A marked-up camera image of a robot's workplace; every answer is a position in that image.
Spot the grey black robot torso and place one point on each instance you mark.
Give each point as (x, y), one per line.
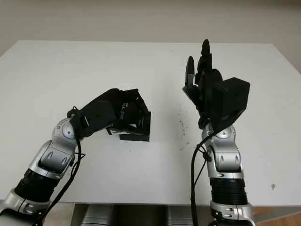
(141, 215)

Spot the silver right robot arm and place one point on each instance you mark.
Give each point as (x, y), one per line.
(228, 160)

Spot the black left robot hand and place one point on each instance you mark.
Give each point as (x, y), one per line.
(110, 96)

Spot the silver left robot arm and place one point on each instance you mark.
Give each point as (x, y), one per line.
(51, 157)

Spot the black RealSense box lid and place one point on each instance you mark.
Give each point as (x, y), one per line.
(128, 113)

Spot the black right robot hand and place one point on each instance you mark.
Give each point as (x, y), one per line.
(202, 94)

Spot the black box base with insert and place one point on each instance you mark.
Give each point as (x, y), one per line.
(134, 138)

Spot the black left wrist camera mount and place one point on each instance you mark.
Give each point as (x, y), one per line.
(98, 117)

